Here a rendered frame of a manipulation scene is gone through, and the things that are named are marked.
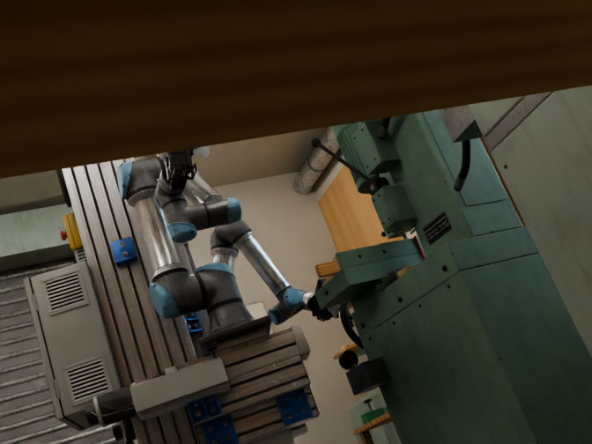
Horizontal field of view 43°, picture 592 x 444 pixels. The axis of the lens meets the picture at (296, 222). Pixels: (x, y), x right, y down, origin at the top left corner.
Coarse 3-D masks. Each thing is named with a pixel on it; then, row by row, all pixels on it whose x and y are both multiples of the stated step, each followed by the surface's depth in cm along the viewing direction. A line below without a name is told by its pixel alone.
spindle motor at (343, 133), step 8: (336, 128) 273; (344, 128) 270; (352, 128) 268; (336, 136) 275; (344, 136) 270; (344, 144) 270; (352, 144) 267; (344, 152) 272; (352, 152) 268; (352, 160) 268; (360, 160) 265; (360, 168) 265; (352, 176) 271; (368, 176) 262; (376, 176) 262; (360, 184) 265; (360, 192) 272; (368, 192) 273
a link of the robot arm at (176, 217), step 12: (168, 204) 213; (180, 204) 214; (168, 216) 213; (180, 216) 212; (192, 216) 213; (204, 216) 215; (168, 228) 213; (180, 228) 211; (192, 228) 212; (204, 228) 217; (180, 240) 214
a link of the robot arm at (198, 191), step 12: (192, 180) 235; (192, 192) 231; (204, 192) 226; (216, 192) 226; (204, 204) 217; (216, 204) 217; (228, 204) 218; (216, 216) 216; (228, 216) 218; (240, 216) 220
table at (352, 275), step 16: (400, 256) 252; (416, 256) 254; (352, 272) 240; (368, 272) 243; (384, 272) 245; (320, 288) 252; (336, 288) 244; (352, 288) 243; (368, 288) 251; (320, 304) 253; (336, 304) 255
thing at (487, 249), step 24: (456, 240) 215; (480, 240) 218; (504, 240) 223; (528, 240) 227; (432, 264) 219; (456, 264) 211; (480, 264) 214; (408, 288) 230; (432, 288) 221; (360, 312) 253; (384, 312) 241; (360, 336) 254
